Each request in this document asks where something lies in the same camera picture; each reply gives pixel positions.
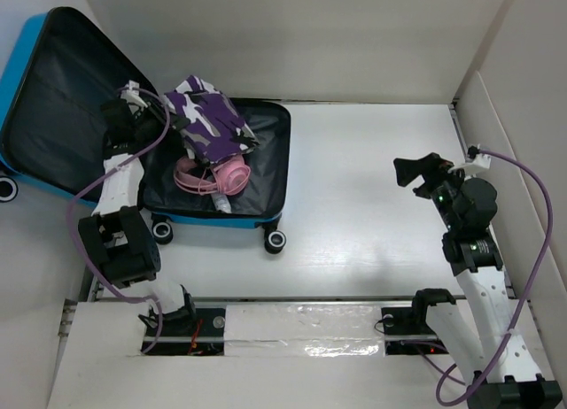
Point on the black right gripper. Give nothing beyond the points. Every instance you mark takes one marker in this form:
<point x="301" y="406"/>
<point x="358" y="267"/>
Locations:
<point x="442" y="171"/>

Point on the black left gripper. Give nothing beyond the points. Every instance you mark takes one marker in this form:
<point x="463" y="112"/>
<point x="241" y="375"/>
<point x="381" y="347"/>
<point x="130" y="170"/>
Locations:
<point x="156" y="111"/>

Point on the purple camouflage clothing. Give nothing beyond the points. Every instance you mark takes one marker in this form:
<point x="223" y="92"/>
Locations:
<point x="209" y="122"/>

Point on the blue kids suitcase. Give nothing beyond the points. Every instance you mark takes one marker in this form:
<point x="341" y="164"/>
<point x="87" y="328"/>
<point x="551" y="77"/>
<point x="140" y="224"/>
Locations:
<point x="61" y="69"/>

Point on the pink headphones with cable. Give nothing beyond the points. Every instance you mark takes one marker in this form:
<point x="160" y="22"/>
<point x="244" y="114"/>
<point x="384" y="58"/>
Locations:
<point x="227" y="178"/>

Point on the translucent white plastic bottle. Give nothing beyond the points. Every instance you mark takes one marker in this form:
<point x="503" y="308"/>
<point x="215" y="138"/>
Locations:
<point x="221" y="203"/>

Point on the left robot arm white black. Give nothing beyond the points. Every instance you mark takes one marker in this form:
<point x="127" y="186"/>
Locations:
<point x="319" y="217"/>

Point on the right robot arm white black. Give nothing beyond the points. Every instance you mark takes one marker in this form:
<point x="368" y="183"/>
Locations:
<point x="497" y="368"/>

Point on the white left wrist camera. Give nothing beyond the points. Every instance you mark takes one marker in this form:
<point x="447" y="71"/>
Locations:
<point x="130" y="93"/>

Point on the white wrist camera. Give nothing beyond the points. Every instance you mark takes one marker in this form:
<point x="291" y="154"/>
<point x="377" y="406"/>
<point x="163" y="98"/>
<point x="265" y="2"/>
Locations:
<point x="476" y="162"/>
<point x="130" y="93"/>

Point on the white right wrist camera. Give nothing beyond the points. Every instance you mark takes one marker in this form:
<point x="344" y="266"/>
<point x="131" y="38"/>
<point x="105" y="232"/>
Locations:
<point x="476" y="162"/>

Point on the metal base rail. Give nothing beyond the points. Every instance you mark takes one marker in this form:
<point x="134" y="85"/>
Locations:
<point x="296" y="330"/>

